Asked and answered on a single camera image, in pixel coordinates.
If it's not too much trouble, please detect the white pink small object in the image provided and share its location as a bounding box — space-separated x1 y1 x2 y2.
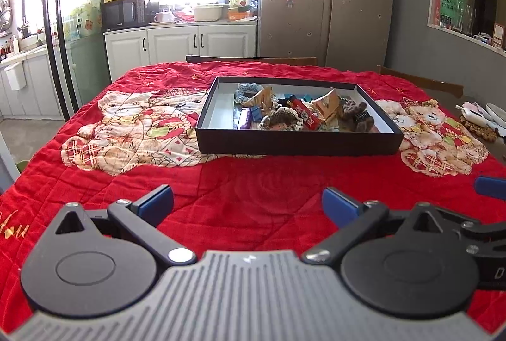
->
455 102 491 124

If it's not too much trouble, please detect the white hanging bin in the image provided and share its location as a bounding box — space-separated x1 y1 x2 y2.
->
3 62 26 90

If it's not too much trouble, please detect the white plate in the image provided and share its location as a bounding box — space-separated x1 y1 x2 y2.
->
485 103 506 136

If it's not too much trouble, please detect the red patterned lighter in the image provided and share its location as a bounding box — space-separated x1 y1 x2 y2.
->
288 95 322 129

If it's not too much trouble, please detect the dark wooden chair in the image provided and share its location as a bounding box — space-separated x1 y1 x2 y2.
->
186 55 318 67

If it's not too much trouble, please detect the black shallow cardboard box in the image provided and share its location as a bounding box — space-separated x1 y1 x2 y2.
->
195 76 404 157

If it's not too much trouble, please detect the black microwave oven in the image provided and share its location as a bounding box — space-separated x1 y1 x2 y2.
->
102 0 147 31

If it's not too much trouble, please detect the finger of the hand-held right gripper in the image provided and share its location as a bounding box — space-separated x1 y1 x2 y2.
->
433 207 506 252
474 176 506 201

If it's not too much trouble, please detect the black framed glass door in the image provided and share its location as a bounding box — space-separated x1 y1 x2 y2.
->
22 0 119 120

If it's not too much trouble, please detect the clear drinking glasses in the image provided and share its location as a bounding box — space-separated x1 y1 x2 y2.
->
459 3 477 34

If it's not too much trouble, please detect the blue knitted scrunchie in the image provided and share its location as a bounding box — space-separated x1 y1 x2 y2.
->
235 83 263 104

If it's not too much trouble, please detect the white plastic basin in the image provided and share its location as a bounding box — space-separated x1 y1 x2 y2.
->
192 5 224 21

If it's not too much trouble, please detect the red bear printed blanket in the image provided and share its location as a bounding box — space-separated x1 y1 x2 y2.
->
0 61 506 326

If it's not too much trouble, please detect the brown fuzzy hair claw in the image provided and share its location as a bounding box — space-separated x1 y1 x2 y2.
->
354 111 376 133
342 100 366 120

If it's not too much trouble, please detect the woven brown coaster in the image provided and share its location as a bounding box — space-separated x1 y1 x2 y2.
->
459 115 498 142

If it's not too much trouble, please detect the brown triangular snack packet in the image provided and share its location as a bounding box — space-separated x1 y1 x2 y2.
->
242 86 275 116
312 89 342 124

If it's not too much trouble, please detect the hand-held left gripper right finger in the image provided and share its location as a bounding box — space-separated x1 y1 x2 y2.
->
300 188 451 266

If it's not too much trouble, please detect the green card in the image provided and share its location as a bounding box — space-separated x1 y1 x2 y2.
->
440 0 467 29

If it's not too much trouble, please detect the white kitchen cabinet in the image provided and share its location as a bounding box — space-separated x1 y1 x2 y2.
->
103 20 258 83

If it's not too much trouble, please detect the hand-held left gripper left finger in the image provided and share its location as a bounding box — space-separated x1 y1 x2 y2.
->
54 185 198 267

